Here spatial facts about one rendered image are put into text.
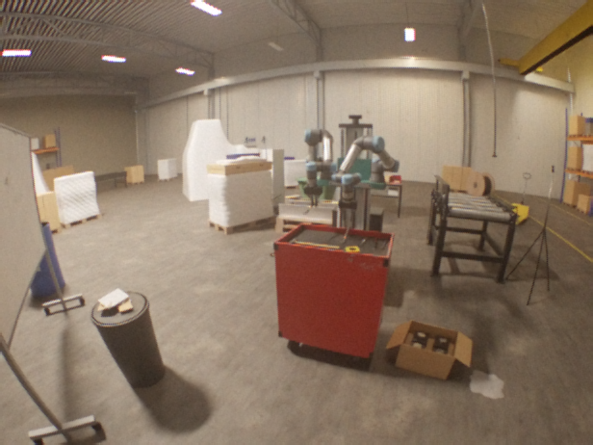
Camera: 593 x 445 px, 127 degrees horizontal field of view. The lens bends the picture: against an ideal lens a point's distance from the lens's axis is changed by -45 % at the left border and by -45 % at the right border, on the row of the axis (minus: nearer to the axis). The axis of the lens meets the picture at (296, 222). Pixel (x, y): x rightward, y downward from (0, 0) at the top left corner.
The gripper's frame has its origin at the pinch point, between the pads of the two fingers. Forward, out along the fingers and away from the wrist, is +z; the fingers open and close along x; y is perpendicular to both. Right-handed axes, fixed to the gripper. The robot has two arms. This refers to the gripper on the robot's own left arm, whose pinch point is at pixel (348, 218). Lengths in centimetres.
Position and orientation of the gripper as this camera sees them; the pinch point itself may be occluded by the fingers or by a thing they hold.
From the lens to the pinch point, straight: 193.0
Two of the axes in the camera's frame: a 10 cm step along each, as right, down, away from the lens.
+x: 9.2, 1.0, -3.7
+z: 0.9, 8.8, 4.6
